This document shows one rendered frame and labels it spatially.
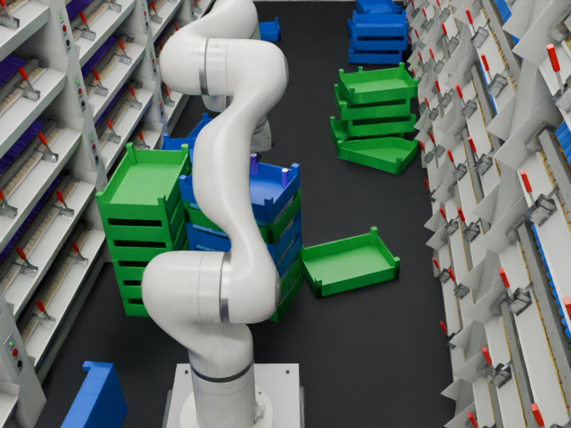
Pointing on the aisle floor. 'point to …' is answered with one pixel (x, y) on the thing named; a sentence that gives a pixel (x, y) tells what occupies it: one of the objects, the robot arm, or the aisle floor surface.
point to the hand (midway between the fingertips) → (253, 154)
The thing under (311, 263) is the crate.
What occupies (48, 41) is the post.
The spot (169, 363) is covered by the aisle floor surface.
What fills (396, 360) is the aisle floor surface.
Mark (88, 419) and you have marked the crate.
